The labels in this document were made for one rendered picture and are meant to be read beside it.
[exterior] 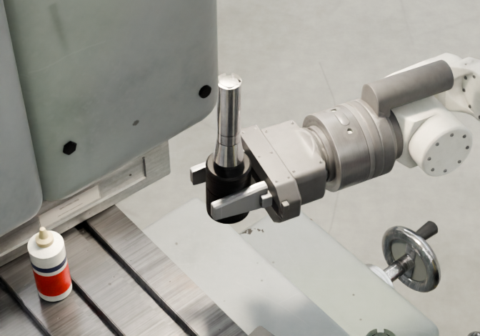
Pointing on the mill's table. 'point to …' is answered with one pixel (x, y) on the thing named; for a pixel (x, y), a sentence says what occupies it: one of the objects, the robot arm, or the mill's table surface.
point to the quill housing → (110, 67)
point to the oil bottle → (50, 265)
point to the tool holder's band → (236, 176)
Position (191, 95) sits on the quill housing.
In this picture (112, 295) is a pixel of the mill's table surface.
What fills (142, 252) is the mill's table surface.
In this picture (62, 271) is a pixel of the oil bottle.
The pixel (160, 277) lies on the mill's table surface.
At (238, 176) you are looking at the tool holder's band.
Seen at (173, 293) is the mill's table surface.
